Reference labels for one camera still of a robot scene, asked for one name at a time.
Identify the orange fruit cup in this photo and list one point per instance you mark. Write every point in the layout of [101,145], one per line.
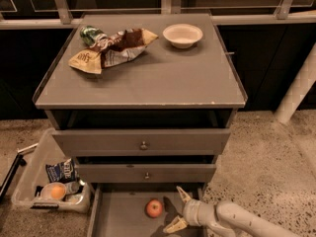
[53,191]

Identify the grey bottom drawer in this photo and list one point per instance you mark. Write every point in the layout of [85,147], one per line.
[119,211]

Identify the red apple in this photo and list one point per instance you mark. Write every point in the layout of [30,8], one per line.
[154,208]

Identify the brown crumpled chip bag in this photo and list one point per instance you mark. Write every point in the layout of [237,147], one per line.
[124,46]

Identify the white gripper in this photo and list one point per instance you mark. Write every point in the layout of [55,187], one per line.
[191,212]

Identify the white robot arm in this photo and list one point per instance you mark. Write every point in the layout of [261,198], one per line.
[224,219]

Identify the grey middle drawer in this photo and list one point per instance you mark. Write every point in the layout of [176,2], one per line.
[146,173]

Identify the grey drawer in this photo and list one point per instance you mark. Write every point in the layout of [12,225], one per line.
[141,142]
[119,211]
[146,173]

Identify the white diagonal pole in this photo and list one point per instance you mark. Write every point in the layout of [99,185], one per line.
[298,89]

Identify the blue snack bag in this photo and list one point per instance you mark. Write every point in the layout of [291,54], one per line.
[62,172]

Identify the green soda can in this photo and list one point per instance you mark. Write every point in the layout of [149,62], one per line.
[91,35]

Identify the grey top drawer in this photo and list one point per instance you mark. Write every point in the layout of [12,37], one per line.
[141,142]

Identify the white paper bowl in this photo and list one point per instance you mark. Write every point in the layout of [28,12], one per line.
[182,35]

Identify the metal railing frame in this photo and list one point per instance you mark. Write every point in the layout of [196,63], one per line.
[53,14]

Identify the grey drawer cabinet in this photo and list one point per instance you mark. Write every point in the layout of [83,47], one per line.
[163,88]

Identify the clear plastic bin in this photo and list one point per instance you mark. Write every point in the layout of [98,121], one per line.
[27,193]

